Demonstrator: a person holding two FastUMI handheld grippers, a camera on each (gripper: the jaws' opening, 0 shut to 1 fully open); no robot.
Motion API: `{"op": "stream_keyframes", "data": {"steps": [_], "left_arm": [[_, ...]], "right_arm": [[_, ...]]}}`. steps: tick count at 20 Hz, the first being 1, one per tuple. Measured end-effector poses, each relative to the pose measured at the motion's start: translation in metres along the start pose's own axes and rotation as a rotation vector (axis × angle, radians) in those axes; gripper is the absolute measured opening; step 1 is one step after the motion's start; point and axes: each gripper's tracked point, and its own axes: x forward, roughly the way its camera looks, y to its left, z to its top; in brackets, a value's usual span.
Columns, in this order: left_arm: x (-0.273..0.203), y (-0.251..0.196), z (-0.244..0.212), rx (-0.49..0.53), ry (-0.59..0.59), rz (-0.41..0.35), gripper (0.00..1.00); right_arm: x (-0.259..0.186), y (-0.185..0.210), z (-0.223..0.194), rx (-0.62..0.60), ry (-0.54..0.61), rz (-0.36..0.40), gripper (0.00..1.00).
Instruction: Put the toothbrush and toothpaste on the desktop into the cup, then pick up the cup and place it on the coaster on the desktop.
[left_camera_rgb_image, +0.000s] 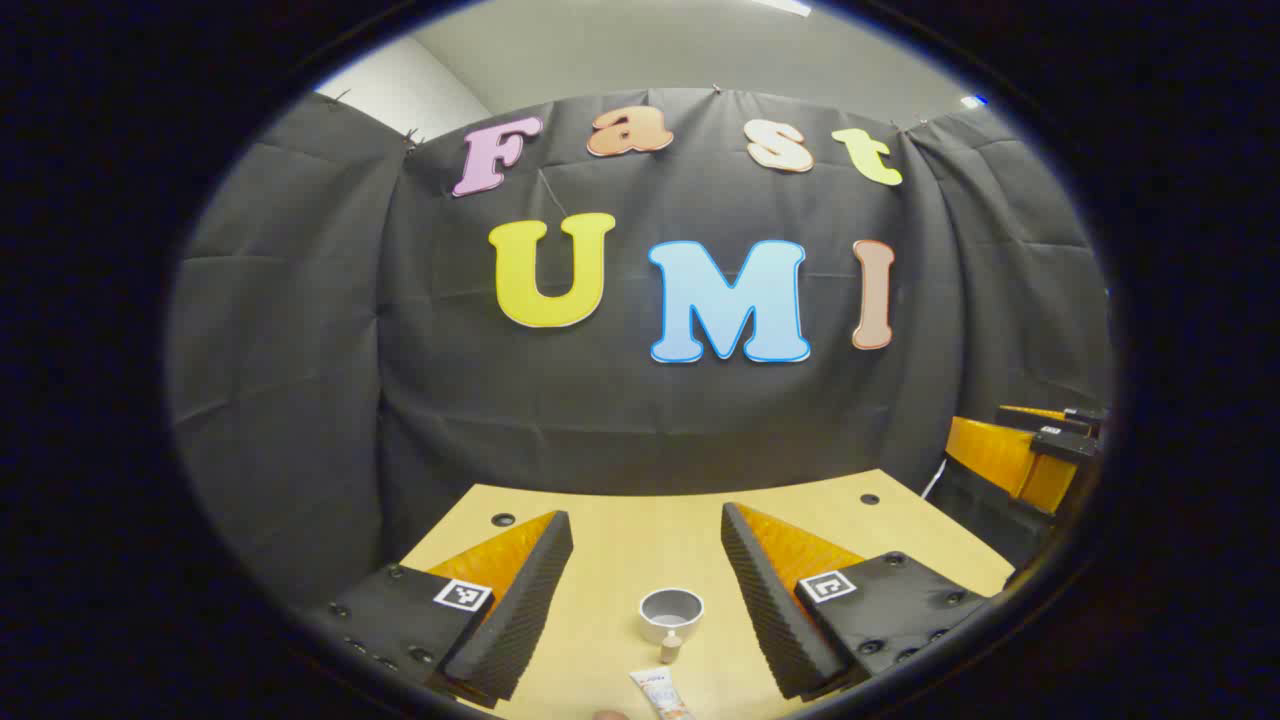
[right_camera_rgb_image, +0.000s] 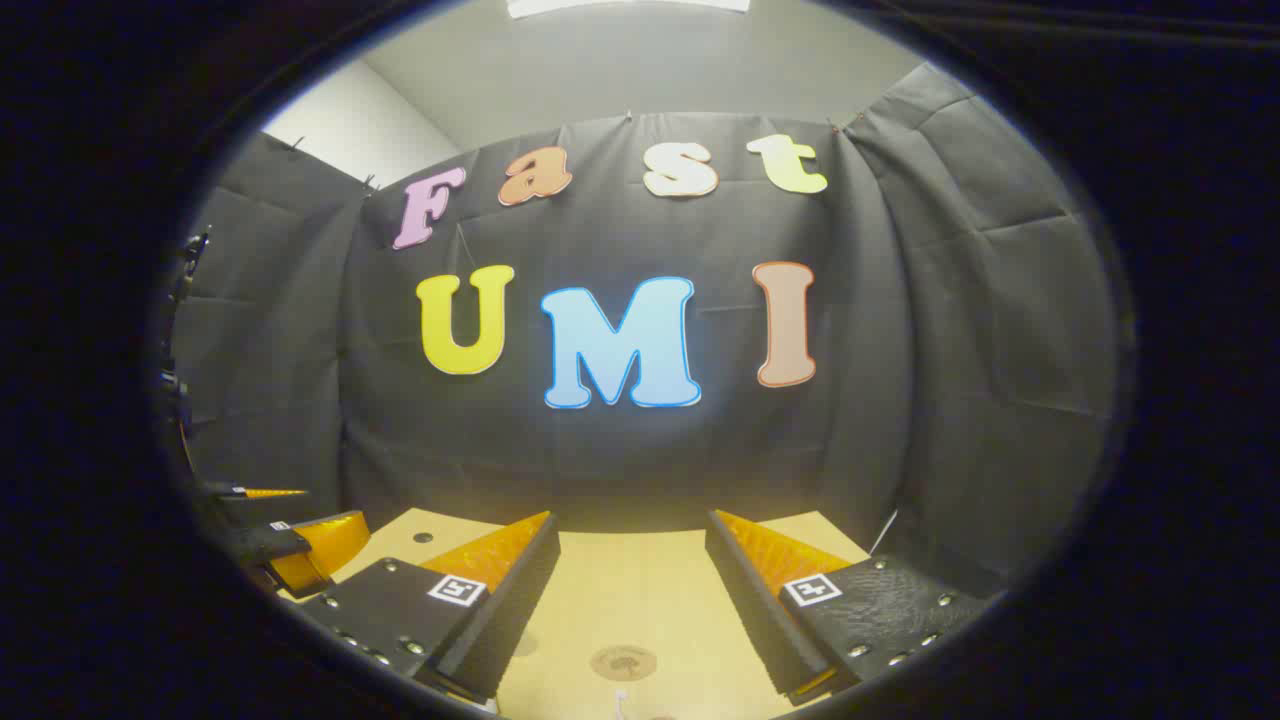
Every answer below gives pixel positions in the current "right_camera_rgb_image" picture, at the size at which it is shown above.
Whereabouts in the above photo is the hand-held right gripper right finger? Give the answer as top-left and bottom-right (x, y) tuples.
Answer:
(705, 509), (991, 704)

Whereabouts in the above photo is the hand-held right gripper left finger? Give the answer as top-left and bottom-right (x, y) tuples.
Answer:
(298, 510), (562, 703)

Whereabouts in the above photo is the light wooden desktop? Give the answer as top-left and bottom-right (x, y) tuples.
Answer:
(275, 507), (871, 720)

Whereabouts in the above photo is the black backdrop cloth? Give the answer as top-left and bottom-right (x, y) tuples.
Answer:
(165, 62), (1121, 601)

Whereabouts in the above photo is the ceiling light panel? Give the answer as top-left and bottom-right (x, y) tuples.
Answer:
(505, 0), (751, 19)

